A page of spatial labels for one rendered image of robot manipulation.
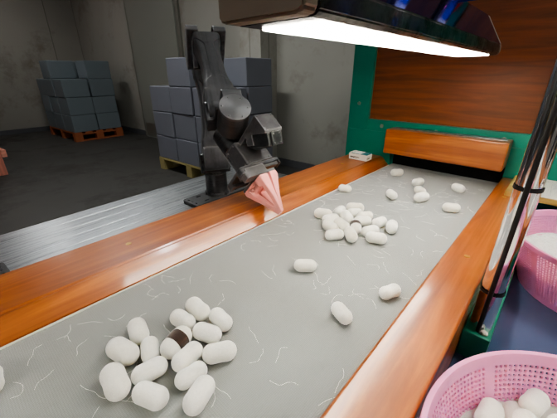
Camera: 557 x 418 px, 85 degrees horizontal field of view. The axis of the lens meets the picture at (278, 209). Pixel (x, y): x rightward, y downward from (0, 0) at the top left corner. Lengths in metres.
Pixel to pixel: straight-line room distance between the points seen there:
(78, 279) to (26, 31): 7.21
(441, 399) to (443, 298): 0.13
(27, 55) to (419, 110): 7.10
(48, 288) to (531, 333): 0.64
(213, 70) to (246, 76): 2.36
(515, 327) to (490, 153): 0.46
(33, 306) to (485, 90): 0.99
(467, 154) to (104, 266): 0.83
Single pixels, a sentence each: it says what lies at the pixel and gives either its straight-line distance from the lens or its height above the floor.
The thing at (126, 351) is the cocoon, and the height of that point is 0.76.
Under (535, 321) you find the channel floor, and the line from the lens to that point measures 0.61.
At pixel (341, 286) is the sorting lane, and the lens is 0.44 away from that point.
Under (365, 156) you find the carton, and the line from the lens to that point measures 0.97.
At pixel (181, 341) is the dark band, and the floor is 0.76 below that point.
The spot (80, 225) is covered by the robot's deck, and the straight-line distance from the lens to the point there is 0.89.
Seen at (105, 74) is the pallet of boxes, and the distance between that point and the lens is 6.13.
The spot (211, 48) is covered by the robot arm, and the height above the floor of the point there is 1.06.
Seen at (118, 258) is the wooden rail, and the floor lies 0.76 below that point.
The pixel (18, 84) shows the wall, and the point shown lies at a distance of 7.48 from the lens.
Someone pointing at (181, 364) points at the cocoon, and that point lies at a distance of 0.34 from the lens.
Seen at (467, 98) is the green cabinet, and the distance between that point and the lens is 0.98.
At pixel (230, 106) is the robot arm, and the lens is 0.56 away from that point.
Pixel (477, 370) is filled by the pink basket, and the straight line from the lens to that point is 0.36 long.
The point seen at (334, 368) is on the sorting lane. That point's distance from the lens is 0.35.
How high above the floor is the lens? 1.01
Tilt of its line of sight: 24 degrees down
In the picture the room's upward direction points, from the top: straight up
